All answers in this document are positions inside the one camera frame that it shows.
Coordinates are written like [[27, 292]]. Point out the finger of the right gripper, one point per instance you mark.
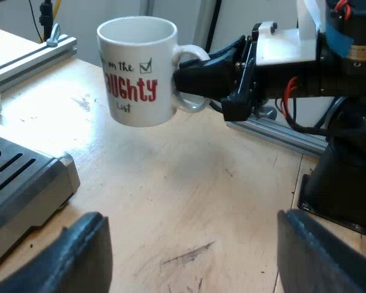
[[204, 79], [222, 50]]

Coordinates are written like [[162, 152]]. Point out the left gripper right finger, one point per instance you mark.
[[317, 259]]

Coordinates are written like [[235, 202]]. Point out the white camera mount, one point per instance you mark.
[[286, 45]]

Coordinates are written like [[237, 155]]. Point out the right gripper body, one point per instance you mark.
[[277, 81]]

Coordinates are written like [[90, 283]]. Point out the black tripod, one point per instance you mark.
[[45, 18]]

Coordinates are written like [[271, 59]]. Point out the aluminium rail with wing bolt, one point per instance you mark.
[[33, 59]]

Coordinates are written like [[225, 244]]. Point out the steel espresso machine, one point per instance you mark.
[[27, 189]]

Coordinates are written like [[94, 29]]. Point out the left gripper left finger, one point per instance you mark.
[[79, 259]]

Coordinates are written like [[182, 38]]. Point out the white mug red black print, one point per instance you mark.
[[134, 79]]

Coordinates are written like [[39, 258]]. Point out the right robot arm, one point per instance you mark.
[[347, 171]]

